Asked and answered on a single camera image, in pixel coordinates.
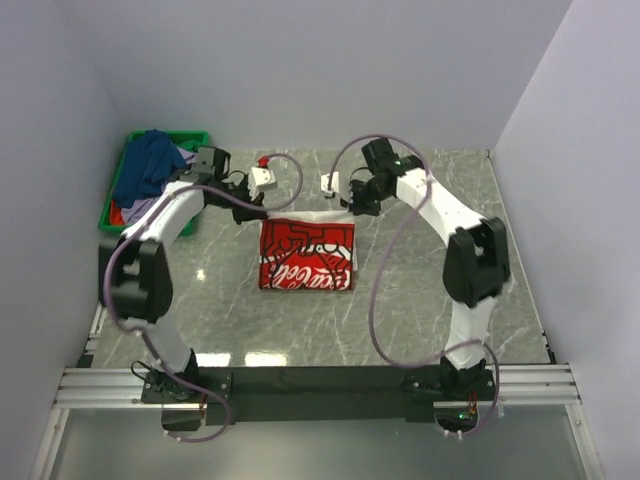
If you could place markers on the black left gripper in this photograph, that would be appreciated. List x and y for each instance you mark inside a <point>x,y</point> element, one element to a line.
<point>249,214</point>

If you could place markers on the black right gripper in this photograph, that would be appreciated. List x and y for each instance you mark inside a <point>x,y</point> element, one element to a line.
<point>354,206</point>

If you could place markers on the white t-shirt with red print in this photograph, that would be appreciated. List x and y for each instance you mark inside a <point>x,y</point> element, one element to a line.
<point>311,250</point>

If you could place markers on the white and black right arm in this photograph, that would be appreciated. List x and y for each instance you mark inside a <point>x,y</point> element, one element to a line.
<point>476,266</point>

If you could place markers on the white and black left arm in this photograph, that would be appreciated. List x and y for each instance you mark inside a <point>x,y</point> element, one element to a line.
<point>135,280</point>

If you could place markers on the green t-shirt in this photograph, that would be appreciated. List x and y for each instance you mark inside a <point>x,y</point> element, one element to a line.
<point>192,145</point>

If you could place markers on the green plastic crate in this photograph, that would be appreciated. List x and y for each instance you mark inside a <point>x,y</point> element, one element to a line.
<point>176,136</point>

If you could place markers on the navy blue t-shirt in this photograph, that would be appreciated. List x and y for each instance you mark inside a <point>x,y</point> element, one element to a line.
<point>149,161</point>

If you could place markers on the orange t-shirt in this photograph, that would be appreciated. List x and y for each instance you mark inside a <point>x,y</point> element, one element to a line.
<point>115,215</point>

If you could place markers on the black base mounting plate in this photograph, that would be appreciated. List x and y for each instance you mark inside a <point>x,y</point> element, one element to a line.
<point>276,393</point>

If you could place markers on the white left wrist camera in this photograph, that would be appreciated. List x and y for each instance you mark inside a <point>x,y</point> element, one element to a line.
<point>261,178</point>

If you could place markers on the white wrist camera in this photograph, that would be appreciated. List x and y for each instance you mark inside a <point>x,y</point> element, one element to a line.
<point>331,185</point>
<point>261,178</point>

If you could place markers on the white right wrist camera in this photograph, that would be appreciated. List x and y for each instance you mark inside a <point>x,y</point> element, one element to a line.
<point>331,185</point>

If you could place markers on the aluminium frame rail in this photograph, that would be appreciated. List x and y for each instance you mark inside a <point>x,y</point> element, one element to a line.
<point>397,313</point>

